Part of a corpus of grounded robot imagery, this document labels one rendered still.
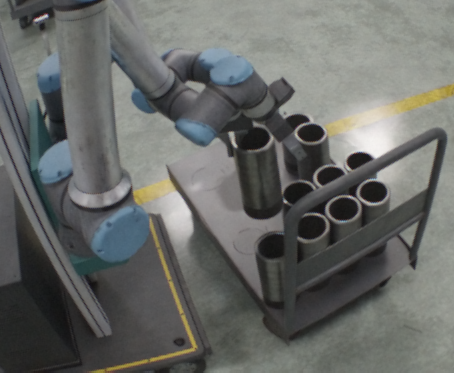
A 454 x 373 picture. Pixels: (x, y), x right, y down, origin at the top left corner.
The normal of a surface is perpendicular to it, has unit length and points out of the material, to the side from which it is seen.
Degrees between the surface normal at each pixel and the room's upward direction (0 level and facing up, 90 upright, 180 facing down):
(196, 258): 0
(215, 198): 0
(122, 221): 96
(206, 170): 0
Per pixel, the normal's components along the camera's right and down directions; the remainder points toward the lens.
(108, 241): 0.66, 0.52
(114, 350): -0.14, -0.71
